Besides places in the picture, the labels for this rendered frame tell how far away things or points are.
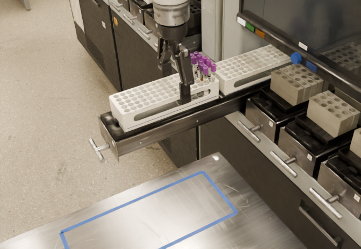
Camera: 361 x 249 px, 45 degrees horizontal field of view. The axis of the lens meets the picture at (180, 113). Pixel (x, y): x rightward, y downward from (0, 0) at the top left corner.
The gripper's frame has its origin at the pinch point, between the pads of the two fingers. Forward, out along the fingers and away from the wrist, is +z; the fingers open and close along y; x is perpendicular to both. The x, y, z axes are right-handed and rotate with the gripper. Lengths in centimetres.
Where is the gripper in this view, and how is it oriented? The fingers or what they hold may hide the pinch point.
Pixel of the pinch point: (175, 86)
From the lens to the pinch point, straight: 122.0
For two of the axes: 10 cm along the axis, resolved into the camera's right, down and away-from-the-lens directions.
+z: 0.4, 7.9, 6.1
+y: 4.8, 5.2, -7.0
